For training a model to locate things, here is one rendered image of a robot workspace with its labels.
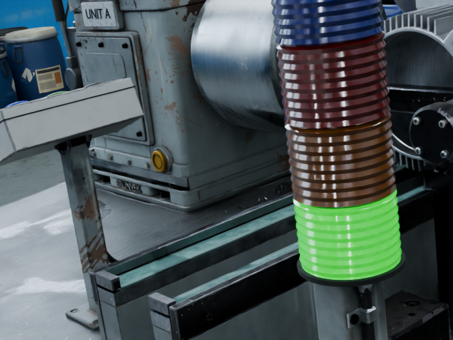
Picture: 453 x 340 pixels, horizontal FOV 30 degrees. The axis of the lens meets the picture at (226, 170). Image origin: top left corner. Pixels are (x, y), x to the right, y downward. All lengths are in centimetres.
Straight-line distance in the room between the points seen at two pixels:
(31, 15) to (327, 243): 699
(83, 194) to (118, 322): 22
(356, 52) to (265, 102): 74
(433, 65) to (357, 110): 72
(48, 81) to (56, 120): 495
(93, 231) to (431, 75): 49
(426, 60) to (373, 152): 70
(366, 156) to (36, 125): 55
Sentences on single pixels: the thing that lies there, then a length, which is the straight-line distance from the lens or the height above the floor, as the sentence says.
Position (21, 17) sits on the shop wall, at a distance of 736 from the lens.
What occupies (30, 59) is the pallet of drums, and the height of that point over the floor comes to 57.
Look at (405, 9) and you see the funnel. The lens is 263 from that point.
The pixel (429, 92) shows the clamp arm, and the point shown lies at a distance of 97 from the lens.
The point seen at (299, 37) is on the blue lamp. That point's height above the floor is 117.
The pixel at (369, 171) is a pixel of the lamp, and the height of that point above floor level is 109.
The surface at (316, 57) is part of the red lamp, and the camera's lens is 45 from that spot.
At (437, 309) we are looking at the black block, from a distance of 84.
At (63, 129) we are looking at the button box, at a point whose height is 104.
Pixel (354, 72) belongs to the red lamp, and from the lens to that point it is 45.
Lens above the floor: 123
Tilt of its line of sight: 16 degrees down
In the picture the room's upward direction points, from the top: 8 degrees counter-clockwise
